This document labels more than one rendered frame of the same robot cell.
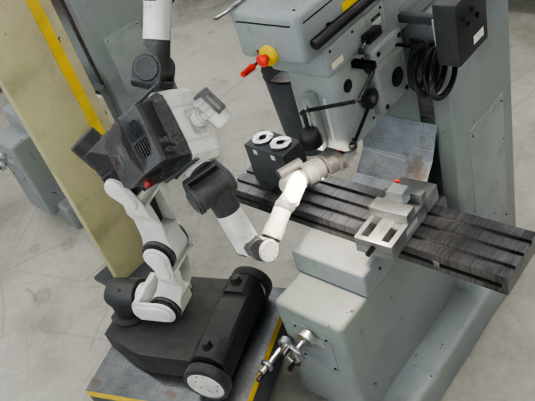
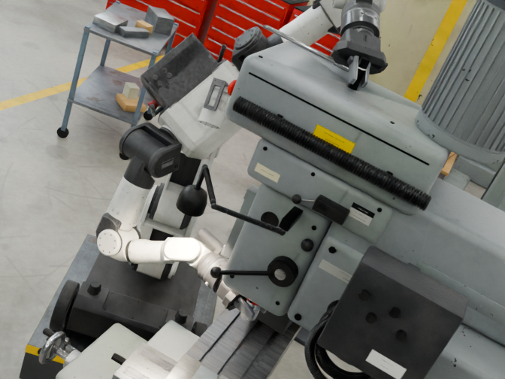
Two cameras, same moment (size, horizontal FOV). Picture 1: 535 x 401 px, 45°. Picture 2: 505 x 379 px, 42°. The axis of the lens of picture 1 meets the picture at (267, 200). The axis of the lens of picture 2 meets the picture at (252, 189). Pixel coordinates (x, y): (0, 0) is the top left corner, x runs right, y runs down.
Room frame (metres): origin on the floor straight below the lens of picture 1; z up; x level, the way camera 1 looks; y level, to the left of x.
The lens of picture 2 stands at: (0.95, -1.36, 2.29)
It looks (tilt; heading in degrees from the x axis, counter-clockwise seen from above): 28 degrees down; 53
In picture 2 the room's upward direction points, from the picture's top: 23 degrees clockwise
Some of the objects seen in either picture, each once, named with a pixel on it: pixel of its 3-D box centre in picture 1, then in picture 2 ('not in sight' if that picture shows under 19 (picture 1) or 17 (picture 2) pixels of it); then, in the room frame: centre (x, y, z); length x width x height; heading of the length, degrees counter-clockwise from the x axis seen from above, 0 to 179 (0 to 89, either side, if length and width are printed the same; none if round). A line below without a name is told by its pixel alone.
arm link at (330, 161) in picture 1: (325, 165); (228, 285); (1.87, -0.23, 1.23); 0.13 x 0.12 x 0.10; 20
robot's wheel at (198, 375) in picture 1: (208, 381); (65, 305); (1.72, 0.47, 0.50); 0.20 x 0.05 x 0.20; 59
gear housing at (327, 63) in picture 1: (326, 35); (331, 175); (1.93, -0.35, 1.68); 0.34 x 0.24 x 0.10; 129
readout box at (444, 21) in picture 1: (462, 21); (389, 322); (1.83, -0.76, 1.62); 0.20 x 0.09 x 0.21; 129
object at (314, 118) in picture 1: (314, 121); (243, 223); (1.83, -0.23, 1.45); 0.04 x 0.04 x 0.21; 39
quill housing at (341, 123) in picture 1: (333, 96); (285, 238); (1.90, -0.32, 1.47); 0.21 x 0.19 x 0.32; 39
